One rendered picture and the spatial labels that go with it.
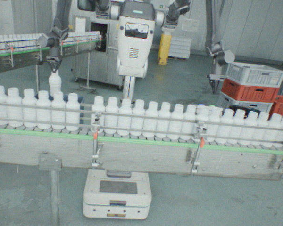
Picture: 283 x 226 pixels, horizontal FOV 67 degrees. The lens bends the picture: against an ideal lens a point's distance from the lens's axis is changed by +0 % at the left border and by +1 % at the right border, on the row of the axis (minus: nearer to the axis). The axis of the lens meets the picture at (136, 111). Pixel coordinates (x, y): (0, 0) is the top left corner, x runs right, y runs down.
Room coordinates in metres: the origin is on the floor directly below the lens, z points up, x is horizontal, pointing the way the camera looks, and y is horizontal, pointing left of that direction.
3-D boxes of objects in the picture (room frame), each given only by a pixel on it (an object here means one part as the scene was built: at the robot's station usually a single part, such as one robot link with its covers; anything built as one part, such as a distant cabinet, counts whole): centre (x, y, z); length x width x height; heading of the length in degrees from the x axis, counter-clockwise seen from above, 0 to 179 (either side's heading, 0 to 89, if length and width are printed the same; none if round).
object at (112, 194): (1.52, 0.08, 0.24); 0.68 x 0.53 x 0.41; 7
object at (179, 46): (10.72, -1.37, 0.50); 1.24 x 1.03 x 1.00; 100
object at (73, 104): (0.85, 0.28, 1.08); 0.06 x 0.06 x 0.17
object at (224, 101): (3.03, -1.54, 0.55); 0.61 x 0.41 x 0.22; 104
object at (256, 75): (3.03, -1.53, 1.00); 0.61 x 0.41 x 0.22; 104
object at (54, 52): (1.23, 0.51, 1.26); 0.10 x 0.07 x 0.07; 8
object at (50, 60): (1.23, 0.51, 1.19); 0.07 x 0.07 x 0.09; 8
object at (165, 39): (8.63, -0.71, 0.55); 0.40 x 0.40 x 1.10; 7
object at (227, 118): (0.93, -0.42, 1.08); 0.06 x 0.06 x 0.17
